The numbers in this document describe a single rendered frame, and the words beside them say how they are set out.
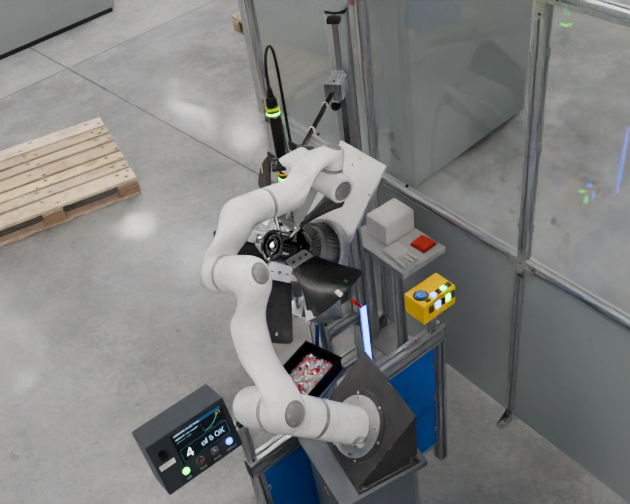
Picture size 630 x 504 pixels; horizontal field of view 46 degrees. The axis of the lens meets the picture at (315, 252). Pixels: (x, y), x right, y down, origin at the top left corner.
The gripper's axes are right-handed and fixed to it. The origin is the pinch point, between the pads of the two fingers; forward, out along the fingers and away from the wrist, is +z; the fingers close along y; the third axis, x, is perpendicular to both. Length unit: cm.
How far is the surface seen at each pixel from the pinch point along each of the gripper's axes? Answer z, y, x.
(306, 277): -9.6, -4.5, -46.4
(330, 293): -22, -3, -47
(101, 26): 548, 142, -163
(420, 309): -39, 21, -60
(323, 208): -3.3, 10.9, -27.8
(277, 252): 6.2, -5.3, -43.8
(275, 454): -38, -45, -82
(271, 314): 1, -16, -65
